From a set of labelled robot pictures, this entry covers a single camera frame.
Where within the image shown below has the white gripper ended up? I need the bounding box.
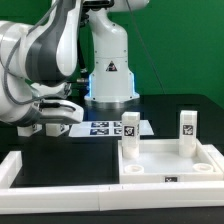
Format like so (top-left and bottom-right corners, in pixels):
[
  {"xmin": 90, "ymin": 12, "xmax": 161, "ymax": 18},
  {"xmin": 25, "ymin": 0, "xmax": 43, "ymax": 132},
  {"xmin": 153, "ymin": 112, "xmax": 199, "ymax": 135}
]
[{"xmin": 31, "ymin": 83, "xmax": 84, "ymax": 124}]

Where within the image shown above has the white square tabletop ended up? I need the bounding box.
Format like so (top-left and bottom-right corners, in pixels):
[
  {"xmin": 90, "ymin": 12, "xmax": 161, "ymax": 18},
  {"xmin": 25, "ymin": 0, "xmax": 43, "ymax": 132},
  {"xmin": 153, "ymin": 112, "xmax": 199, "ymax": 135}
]
[{"xmin": 118, "ymin": 139, "xmax": 224, "ymax": 184}]

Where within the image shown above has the white U-shaped obstacle fence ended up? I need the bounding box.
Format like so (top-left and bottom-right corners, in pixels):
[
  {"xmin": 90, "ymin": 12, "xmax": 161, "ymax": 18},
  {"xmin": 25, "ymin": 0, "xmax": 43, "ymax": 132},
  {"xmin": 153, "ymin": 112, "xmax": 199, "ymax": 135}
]
[{"xmin": 0, "ymin": 151, "xmax": 224, "ymax": 214}]

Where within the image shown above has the black cable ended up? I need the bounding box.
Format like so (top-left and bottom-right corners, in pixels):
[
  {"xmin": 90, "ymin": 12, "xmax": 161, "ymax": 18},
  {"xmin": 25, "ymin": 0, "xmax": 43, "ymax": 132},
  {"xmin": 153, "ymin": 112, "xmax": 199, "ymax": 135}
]
[{"xmin": 66, "ymin": 77, "xmax": 90, "ymax": 88}]

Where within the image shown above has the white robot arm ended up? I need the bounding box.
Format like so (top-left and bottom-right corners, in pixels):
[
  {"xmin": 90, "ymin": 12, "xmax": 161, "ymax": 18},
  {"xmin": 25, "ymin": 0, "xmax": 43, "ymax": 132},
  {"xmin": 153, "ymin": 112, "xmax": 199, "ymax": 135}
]
[{"xmin": 0, "ymin": 0, "xmax": 150, "ymax": 127}]

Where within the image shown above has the paper sheet with fiducial markers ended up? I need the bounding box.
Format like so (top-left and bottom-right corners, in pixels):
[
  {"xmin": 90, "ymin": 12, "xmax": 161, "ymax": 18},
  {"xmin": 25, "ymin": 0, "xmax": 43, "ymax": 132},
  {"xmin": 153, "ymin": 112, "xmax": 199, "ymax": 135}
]
[{"xmin": 68, "ymin": 119, "xmax": 155, "ymax": 138}]

